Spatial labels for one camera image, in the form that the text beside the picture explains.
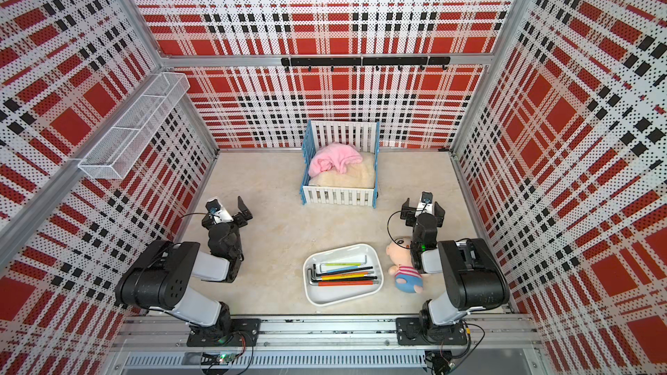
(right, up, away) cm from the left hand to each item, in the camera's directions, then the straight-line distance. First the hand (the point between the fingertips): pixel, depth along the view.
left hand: (232, 201), depth 89 cm
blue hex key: (+39, -22, -3) cm, 45 cm away
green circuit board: (+8, -40, -20) cm, 46 cm away
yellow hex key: (+39, -24, -6) cm, 46 cm away
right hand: (+68, 0, +2) cm, 68 cm away
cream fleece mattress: (+45, +9, +12) cm, 47 cm away
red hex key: (+40, -25, -8) cm, 48 cm away
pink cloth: (+36, +16, +8) cm, 41 cm away
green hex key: (+38, -21, -3) cm, 44 cm away
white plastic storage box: (+33, -28, -11) cm, 44 cm away
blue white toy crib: (+47, +26, +17) cm, 56 cm away
